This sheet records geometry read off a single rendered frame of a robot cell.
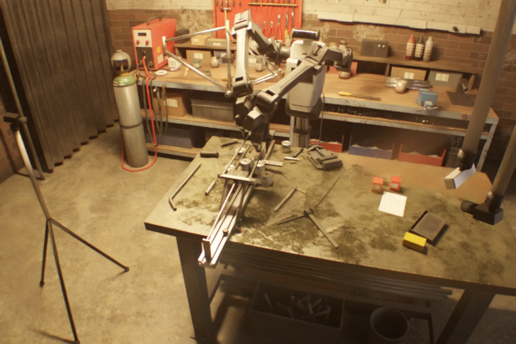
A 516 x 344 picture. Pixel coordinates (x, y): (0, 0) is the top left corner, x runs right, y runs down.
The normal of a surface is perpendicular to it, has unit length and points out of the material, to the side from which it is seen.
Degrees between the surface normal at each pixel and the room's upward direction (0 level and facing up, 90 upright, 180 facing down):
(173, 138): 90
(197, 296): 90
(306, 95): 90
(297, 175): 0
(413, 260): 0
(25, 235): 0
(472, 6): 90
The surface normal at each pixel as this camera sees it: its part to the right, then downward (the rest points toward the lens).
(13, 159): 0.96, 0.14
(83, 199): 0.00, -0.86
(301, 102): -0.40, 0.46
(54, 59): 0.44, 0.46
